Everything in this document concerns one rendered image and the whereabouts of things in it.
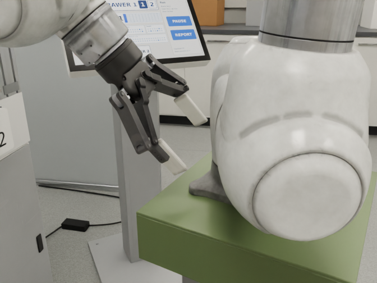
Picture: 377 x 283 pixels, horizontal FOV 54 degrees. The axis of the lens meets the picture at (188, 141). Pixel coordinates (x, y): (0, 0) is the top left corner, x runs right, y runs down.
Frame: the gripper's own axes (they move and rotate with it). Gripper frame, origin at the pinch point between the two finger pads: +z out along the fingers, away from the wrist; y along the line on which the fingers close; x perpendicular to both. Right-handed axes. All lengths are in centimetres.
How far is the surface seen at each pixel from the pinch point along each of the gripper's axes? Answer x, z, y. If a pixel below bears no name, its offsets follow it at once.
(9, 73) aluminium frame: -46, -30, -20
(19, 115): -52, -20, -18
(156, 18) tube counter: -34, -13, -78
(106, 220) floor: -132, 56, -64
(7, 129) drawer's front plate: -50, -20, -10
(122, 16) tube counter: -40, -22, -71
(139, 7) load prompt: -37, -20, -78
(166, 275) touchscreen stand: -84, 72, -32
